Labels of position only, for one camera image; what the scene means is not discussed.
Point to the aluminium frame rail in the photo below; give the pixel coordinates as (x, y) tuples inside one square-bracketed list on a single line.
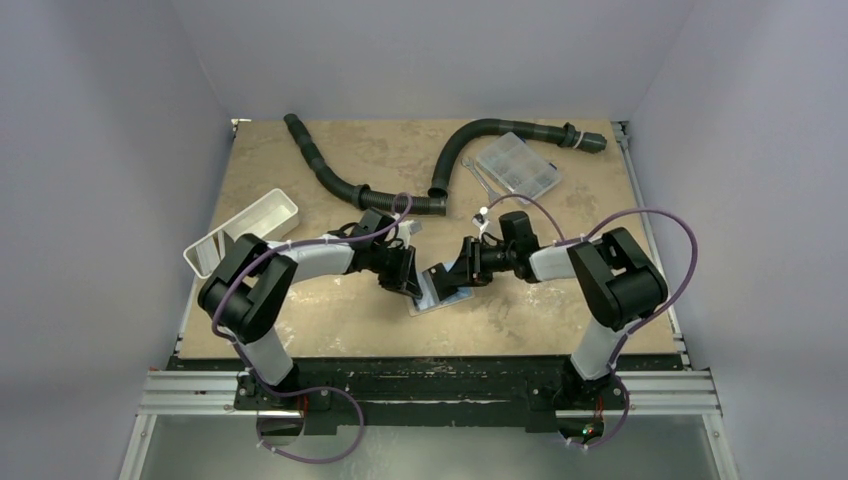
[(164, 396)]

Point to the white plastic tray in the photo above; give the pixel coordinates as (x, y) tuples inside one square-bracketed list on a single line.
[(271, 218)]

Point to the clear plastic compartment box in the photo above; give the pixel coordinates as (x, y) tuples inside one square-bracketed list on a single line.
[(516, 167)]

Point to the beige card holder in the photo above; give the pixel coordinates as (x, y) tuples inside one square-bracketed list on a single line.
[(430, 301)]

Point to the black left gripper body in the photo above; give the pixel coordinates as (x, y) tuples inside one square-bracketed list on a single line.
[(388, 263)]

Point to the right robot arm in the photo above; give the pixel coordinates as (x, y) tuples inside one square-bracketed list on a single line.
[(620, 285)]

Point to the silver open-end wrench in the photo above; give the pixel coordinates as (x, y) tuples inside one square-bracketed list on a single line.
[(491, 193)]

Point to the silver cards in tray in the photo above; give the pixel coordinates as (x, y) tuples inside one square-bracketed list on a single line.
[(207, 253)]

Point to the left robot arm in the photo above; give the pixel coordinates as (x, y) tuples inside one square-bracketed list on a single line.
[(244, 295)]

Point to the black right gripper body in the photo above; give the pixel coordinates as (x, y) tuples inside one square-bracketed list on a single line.
[(470, 259)]

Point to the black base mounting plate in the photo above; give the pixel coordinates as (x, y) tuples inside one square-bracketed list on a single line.
[(525, 392)]

